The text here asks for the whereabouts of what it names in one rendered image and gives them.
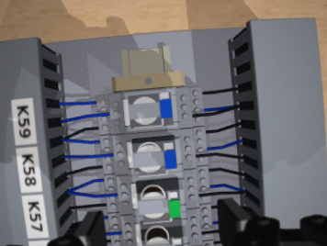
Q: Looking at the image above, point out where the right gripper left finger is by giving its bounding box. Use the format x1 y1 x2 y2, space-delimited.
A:
47 210 107 246

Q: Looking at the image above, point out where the grey relay panel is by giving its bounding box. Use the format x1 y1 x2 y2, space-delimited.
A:
0 17 327 246

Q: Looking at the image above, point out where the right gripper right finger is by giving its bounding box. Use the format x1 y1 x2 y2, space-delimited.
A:
217 197 327 246

